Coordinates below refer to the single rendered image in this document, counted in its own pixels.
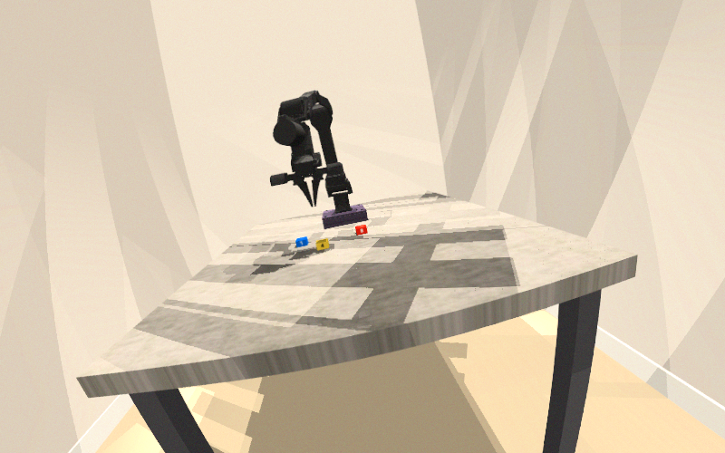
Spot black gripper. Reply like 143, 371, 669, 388
270, 145, 343, 207

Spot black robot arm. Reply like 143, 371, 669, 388
273, 91, 353, 214

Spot yellow block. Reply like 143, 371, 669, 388
315, 238, 329, 251

